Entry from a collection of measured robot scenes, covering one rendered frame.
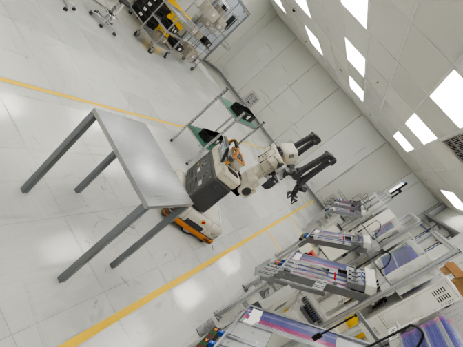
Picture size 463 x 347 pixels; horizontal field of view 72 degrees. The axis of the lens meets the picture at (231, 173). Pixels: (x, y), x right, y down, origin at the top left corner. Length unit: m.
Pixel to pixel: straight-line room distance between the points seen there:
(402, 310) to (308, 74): 10.09
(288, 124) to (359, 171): 2.93
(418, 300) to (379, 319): 0.31
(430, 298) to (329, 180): 8.95
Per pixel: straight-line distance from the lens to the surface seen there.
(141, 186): 1.78
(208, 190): 3.06
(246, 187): 3.30
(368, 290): 2.79
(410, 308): 2.82
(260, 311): 2.07
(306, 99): 11.85
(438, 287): 2.79
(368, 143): 11.48
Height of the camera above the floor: 1.71
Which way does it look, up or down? 17 degrees down
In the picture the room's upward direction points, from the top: 51 degrees clockwise
